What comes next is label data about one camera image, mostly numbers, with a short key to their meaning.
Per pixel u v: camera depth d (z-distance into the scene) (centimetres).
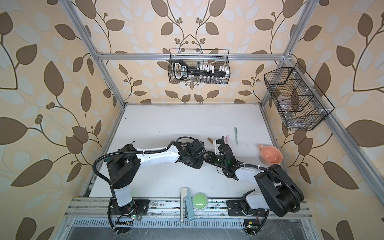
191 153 68
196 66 80
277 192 43
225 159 69
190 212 71
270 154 91
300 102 74
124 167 49
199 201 76
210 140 101
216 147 82
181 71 85
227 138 102
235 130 105
